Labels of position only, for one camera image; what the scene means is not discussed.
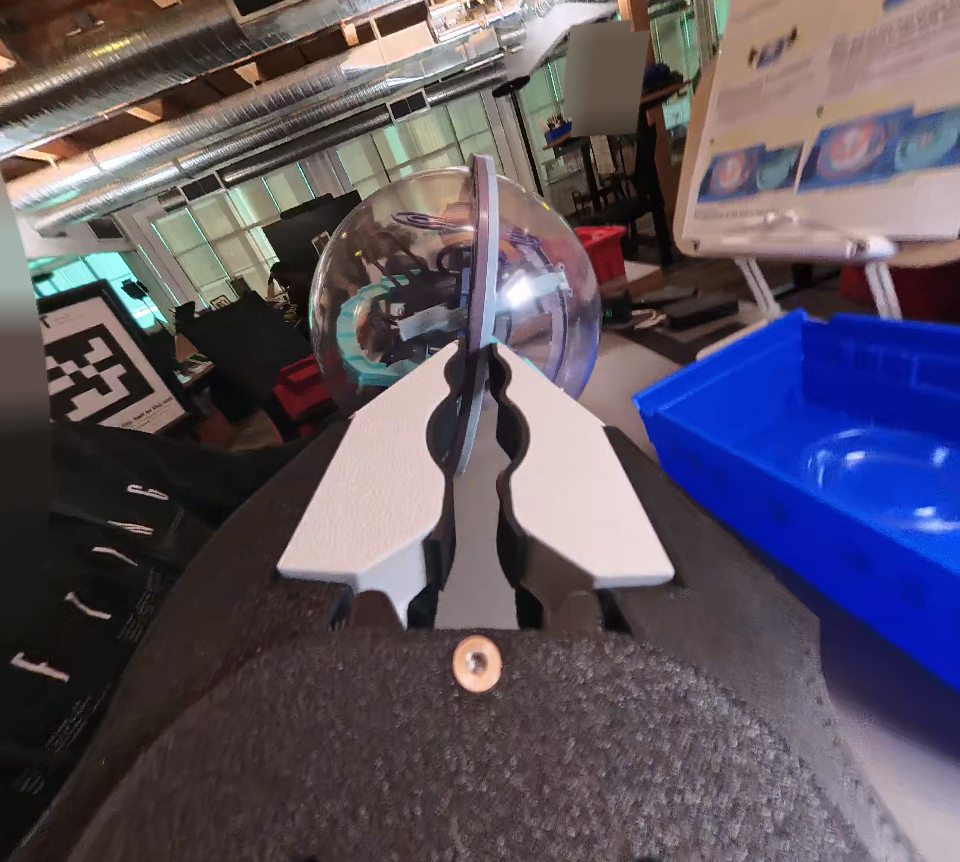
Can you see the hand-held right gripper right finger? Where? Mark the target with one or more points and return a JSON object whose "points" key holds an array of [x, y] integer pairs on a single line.
{"points": [[585, 502]]}

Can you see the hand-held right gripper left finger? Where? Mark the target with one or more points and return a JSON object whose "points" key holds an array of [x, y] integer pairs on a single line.
{"points": [[368, 502]]}

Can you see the clear maze ball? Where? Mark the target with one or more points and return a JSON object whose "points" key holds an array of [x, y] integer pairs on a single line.
{"points": [[435, 292]]}

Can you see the red carry bag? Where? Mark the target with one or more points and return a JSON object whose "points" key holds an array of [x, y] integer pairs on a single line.
{"points": [[308, 389]]}

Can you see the black fabric panel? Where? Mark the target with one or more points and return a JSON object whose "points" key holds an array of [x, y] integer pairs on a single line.
{"points": [[248, 344]]}

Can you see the person's black clothing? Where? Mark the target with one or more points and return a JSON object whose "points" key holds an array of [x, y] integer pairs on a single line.
{"points": [[90, 592]]}

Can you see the blue plastic tray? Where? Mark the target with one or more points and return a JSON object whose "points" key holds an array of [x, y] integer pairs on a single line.
{"points": [[825, 487]]}

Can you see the red plastic bin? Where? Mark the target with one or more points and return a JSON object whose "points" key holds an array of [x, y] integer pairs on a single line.
{"points": [[603, 254]]}

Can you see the instruction sheet board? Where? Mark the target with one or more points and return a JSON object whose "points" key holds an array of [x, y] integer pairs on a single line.
{"points": [[825, 82]]}

